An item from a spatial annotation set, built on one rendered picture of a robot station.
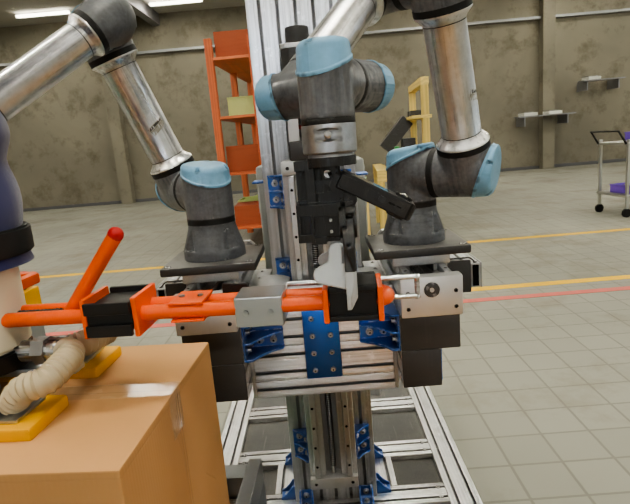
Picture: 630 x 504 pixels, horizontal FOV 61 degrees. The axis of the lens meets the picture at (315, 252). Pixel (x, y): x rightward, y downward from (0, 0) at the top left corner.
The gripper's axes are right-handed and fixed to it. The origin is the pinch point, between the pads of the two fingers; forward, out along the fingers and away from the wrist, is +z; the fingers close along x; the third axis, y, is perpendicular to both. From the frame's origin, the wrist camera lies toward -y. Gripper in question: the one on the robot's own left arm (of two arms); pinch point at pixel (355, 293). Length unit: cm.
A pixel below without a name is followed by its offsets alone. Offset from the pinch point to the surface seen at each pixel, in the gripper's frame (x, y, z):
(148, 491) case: 15.7, 28.2, 20.4
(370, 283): 2.9, -2.3, -2.2
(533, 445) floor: -129, -66, 107
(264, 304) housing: 3.5, 12.8, -0.2
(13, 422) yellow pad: 13.5, 46.2, 11.1
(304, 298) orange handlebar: 3.0, 7.1, -0.6
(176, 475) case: 6.2, 28.2, 24.7
